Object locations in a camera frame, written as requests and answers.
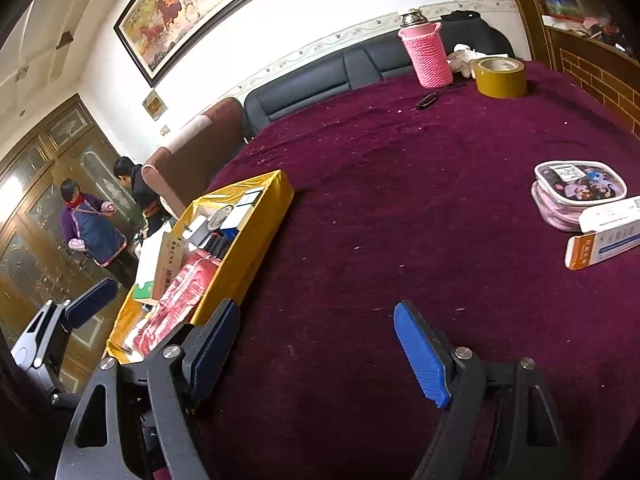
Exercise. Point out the maroon table cloth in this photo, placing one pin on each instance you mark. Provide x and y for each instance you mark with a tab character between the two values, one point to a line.
432	206

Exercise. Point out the red foil packet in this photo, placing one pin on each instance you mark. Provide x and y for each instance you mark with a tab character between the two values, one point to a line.
178	302

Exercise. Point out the yellow tape roll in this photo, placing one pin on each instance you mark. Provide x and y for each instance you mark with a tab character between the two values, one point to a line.
500	78

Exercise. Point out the person in purple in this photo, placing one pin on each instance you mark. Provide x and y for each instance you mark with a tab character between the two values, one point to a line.
87	228

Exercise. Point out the black marker pen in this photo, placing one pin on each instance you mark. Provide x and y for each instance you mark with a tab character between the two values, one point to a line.
217	245

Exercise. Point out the white cloth toy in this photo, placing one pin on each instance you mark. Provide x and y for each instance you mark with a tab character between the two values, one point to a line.
461	58

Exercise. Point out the framed horse painting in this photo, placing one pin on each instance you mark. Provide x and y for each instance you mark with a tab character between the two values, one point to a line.
157	33

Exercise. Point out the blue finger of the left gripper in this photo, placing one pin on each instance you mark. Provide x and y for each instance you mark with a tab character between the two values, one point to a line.
91	302

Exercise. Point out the wooden shelf cabinet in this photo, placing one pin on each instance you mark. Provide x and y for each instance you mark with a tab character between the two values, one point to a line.
581	39

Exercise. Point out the small black clip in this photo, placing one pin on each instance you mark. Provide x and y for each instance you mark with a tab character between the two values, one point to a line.
427	101

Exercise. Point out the yellow tray box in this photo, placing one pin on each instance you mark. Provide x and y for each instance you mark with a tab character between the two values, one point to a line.
238	267

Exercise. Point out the person in black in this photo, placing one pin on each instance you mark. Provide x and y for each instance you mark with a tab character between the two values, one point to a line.
129	174

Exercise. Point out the black tape roll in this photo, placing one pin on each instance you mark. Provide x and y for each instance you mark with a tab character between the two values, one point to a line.
215	221

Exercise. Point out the black leather sofa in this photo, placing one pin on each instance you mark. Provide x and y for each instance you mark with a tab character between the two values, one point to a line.
369	62

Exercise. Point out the blue white small box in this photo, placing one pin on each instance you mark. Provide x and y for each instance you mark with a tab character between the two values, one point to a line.
233	223

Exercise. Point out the ornate wooden door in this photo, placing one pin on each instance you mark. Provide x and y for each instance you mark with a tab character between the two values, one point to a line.
36	263

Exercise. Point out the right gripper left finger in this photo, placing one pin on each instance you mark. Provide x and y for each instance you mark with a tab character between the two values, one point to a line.
133	420

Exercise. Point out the pink knitted bottle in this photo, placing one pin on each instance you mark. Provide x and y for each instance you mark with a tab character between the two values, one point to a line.
423	43

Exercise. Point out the white green medicine box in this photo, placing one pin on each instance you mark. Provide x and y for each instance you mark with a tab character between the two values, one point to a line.
159	263

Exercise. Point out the small gold wall plaque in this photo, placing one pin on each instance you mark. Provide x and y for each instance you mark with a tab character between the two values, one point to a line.
154	105

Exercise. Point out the pink white plastic container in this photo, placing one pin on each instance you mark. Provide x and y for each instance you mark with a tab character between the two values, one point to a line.
564	189

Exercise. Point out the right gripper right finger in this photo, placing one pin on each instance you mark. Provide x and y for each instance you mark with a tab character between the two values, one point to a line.
526	439

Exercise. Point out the brown armchair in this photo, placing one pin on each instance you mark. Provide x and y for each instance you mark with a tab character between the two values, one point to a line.
180	170

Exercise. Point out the white orange medicine box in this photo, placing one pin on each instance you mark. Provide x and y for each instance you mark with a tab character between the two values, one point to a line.
592	248

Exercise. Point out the white tube box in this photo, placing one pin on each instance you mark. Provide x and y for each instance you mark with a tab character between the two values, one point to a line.
610	216

